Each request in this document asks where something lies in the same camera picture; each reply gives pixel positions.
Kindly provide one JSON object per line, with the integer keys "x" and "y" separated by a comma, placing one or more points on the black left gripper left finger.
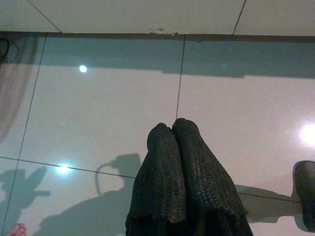
{"x": 160, "y": 172}

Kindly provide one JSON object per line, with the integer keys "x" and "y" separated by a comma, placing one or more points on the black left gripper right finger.
{"x": 206, "y": 186}

